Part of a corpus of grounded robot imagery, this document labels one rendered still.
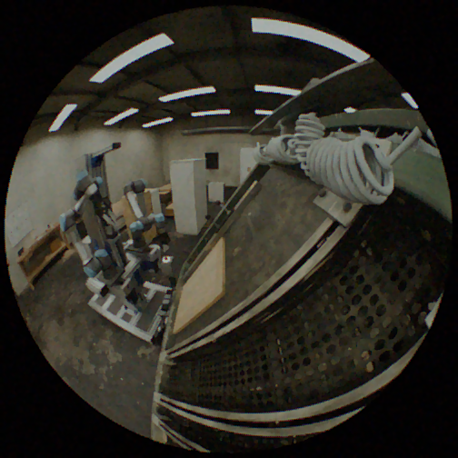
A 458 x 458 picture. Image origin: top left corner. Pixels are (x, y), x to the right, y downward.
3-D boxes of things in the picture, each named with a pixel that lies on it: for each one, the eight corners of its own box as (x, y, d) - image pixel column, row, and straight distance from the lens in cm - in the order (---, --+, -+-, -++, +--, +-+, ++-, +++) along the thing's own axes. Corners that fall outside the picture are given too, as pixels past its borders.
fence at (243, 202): (187, 278, 139) (183, 275, 138) (260, 184, 99) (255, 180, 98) (186, 282, 135) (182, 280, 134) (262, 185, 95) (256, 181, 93)
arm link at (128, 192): (120, 181, 153) (140, 227, 131) (130, 178, 156) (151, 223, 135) (119, 188, 162) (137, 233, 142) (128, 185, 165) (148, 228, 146)
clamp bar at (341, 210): (172, 354, 103) (134, 339, 99) (375, 172, 44) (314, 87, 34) (170, 368, 101) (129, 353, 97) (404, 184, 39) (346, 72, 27)
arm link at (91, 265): (105, 268, 131) (72, 205, 132) (94, 280, 126) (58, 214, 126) (100, 269, 142) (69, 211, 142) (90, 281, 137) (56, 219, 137)
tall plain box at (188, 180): (189, 219, 471) (184, 159, 434) (208, 221, 452) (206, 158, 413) (175, 233, 399) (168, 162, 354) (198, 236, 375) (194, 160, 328)
